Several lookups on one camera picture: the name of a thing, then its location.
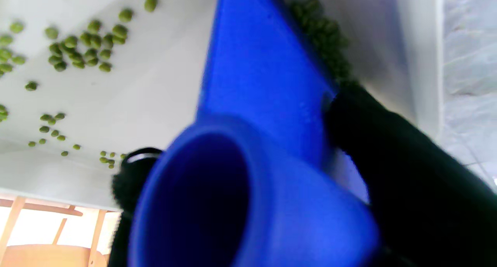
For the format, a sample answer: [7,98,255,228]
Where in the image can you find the scattered green beans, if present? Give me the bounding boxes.
[0,0,356,170]

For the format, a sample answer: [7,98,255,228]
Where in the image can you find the blue plastic scraper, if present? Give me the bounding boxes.
[127,0,380,267]

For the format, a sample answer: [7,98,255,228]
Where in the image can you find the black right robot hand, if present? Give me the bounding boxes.
[108,81,497,267]

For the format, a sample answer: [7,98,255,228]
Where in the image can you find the wooden slat back chair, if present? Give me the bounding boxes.
[0,196,119,267]

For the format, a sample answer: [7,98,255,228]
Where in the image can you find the translucent plastic baking tray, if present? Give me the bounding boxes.
[0,0,445,211]

